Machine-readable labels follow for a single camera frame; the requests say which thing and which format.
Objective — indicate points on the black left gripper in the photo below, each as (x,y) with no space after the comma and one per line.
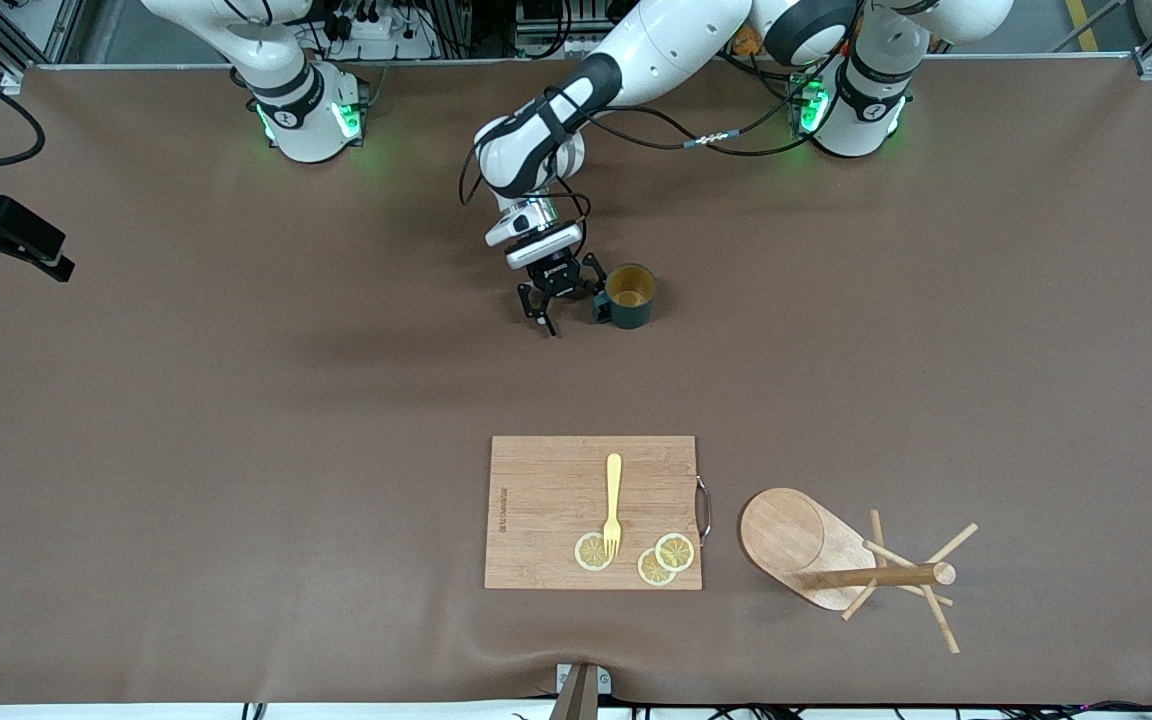
(560,277)

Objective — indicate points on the dark green cup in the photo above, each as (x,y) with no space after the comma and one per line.
(631,312)

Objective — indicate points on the wooden cup rack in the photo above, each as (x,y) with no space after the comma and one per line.
(786,535)

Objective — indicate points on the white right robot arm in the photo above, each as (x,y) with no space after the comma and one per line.
(306,130)

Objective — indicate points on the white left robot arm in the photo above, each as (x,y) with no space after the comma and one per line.
(656,50)

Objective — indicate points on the yellow plastic fork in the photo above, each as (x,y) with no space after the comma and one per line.
(614,480)

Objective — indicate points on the wooden cutting board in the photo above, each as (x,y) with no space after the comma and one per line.
(546,500)

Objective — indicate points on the grey socket strip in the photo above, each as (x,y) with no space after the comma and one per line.
(566,46)

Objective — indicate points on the lemon slice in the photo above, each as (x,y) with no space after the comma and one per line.
(651,572)
(588,552)
(676,551)

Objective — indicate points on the brown table mat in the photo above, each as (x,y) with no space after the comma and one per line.
(236,450)

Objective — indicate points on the orange packaged goods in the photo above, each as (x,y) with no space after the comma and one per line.
(748,42)

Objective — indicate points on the white power strip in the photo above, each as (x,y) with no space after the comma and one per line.
(381,35)

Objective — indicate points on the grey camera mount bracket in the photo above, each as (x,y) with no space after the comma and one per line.
(581,695)

